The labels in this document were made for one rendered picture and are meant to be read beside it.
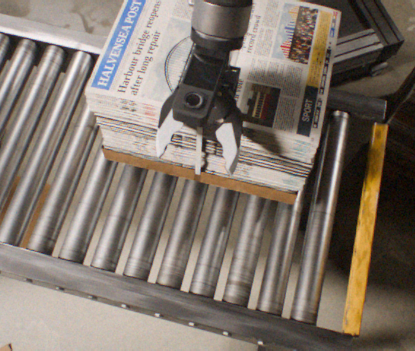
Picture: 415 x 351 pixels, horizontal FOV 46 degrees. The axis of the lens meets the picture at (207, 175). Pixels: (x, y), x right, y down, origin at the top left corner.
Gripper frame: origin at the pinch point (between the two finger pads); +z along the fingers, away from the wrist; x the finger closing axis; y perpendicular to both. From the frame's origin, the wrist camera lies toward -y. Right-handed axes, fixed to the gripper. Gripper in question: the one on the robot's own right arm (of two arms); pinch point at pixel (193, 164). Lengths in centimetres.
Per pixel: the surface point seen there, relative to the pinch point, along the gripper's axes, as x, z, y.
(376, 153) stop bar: -31.9, 6.7, 29.6
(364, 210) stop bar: -31.2, 13.7, 19.1
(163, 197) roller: 7.3, 18.9, 14.5
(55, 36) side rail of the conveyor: 42, 1, 39
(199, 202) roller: 0.2, 18.8, 15.5
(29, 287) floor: 56, 95, 43
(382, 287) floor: -61, 78, 71
